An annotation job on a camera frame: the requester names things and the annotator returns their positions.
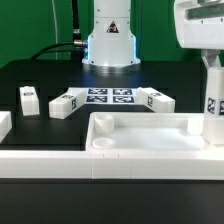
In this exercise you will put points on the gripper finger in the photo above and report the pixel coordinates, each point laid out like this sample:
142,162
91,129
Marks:
211,58

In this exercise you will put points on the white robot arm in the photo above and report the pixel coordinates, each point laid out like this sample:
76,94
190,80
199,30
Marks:
166,26

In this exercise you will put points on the white desk tabletop tray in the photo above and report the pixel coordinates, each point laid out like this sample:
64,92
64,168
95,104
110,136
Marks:
147,131

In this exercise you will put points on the fiducial marker sheet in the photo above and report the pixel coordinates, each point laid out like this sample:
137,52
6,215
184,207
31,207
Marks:
117,96

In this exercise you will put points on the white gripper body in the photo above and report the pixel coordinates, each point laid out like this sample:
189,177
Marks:
199,23

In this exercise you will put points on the white front fence bar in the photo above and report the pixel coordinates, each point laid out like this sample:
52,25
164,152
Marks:
202,165

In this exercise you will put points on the white left fence block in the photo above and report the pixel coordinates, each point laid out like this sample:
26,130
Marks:
5,124

